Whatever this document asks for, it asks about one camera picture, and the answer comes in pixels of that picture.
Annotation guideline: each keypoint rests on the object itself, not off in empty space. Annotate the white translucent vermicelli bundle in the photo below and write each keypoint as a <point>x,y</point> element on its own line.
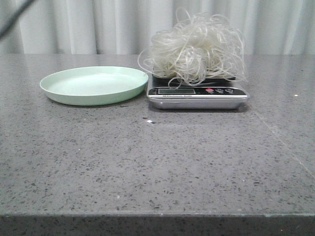
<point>198,47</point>

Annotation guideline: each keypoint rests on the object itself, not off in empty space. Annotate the black silver kitchen scale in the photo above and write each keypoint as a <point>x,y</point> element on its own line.
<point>216,93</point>

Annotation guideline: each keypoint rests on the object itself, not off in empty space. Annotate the pale green round plate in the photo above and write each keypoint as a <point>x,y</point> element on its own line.
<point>95,85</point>

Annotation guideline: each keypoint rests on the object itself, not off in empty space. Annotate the white pleated curtain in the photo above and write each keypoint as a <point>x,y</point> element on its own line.
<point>126,26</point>

